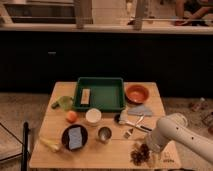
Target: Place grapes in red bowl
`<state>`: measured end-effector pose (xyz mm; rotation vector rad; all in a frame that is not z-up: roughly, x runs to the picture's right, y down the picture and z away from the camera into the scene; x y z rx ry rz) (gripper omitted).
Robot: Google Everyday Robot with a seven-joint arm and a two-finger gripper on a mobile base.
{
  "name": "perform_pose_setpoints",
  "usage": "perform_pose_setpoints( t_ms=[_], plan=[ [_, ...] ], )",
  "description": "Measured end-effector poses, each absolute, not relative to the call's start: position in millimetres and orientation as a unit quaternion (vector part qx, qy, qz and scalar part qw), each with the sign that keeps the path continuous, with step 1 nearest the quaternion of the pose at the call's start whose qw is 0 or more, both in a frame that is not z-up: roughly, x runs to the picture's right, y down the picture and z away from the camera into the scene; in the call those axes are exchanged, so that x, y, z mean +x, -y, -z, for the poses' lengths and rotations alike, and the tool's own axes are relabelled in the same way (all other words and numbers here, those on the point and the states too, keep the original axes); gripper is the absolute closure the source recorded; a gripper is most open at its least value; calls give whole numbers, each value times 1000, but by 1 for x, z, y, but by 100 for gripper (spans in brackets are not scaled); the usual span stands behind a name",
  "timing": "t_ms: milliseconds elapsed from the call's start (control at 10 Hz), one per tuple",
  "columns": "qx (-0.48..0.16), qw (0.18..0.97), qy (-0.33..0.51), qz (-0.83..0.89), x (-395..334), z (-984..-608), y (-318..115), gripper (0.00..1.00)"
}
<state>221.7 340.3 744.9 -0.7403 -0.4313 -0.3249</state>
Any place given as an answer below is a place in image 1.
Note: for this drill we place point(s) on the pale corn toy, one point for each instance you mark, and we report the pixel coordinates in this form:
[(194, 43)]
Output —
[(50, 144)]

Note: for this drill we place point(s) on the metal cup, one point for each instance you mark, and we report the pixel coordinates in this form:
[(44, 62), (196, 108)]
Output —
[(104, 134)]

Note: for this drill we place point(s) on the black-handled spatula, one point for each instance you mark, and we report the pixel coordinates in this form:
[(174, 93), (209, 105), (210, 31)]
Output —
[(122, 119)]

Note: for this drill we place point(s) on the dark grape bunch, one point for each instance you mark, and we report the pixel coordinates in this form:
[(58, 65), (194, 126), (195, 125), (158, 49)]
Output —
[(140, 155)]

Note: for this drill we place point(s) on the green plastic tray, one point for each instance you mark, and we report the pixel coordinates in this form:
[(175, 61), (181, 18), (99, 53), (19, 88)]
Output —
[(106, 94)]

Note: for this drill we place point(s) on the metal fork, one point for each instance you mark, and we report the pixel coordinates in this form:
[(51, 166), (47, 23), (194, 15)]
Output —
[(129, 132)]

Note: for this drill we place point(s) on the black chair frame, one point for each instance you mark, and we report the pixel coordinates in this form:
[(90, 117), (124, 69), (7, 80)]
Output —
[(24, 143)]

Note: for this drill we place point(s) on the orange fruit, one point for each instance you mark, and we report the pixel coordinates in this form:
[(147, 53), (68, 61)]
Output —
[(71, 116)]

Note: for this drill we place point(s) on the wooden block in tray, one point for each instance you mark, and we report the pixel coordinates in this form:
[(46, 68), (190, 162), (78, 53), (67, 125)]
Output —
[(85, 98)]

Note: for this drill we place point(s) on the white cup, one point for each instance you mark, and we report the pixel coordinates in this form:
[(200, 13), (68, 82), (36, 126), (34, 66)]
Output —
[(93, 116)]

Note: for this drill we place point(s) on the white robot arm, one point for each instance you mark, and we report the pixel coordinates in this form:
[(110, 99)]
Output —
[(173, 127)]

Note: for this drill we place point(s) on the blue cloth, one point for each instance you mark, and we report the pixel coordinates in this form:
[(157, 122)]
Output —
[(140, 110)]

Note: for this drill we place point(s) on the red bowl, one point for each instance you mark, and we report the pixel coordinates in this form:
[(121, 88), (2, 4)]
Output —
[(137, 94)]

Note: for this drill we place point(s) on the blue sponge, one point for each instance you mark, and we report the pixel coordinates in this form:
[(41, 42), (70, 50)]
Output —
[(75, 138)]

